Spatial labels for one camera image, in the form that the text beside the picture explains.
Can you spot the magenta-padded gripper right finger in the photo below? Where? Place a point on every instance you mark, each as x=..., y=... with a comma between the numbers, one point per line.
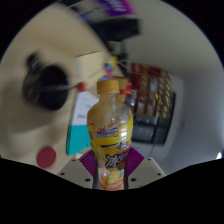
x=135, y=161

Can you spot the black mug with coloured dots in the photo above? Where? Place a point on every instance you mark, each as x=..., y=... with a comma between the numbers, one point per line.
x=46, y=85

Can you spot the blue colourful book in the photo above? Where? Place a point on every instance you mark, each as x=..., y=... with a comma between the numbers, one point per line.
x=111, y=66

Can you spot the yellow gift box red ribbon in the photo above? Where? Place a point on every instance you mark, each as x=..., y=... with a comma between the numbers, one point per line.
x=126, y=88

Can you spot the yellow-label orange-cap drink bottle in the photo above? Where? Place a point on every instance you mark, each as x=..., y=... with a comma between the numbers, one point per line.
x=110, y=133

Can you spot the pale yellow notepad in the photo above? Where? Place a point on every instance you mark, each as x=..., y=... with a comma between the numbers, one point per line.
x=89, y=66

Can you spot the wooden shelf unit with trophies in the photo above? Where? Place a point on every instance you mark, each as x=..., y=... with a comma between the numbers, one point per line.
x=153, y=88

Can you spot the teal book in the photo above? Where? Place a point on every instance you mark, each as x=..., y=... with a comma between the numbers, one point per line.
x=77, y=140

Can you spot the black framed glass door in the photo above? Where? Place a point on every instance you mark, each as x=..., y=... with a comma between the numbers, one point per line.
x=150, y=130

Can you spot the red-tipped stir stick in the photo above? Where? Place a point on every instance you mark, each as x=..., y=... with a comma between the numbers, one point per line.
x=81, y=86

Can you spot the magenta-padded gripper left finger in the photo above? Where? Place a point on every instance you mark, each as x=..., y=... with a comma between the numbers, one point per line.
x=87, y=163

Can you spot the flat round red coaster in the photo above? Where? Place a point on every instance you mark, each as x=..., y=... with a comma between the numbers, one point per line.
x=46, y=157

